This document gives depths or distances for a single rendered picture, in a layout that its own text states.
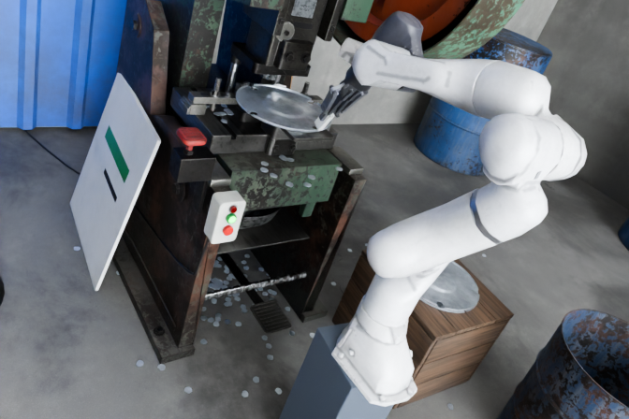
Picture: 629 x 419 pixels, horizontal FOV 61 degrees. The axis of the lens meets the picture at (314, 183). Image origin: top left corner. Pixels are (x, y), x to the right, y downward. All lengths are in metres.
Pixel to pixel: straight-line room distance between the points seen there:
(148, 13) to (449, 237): 1.18
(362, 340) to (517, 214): 0.49
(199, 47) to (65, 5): 0.99
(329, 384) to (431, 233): 0.50
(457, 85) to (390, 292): 0.46
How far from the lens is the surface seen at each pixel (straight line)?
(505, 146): 0.91
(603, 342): 2.06
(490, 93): 1.02
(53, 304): 1.92
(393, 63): 1.12
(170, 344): 1.79
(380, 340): 1.24
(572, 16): 4.77
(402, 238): 1.06
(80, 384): 1.72
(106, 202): 1.95
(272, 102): 1.57
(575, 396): 1.73
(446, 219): 1.04
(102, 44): 2.68
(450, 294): 1.84
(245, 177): 1.49
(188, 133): 1.34
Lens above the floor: 1.38
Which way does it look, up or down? 29 degrees down
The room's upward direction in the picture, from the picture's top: 20 degrees clockwise
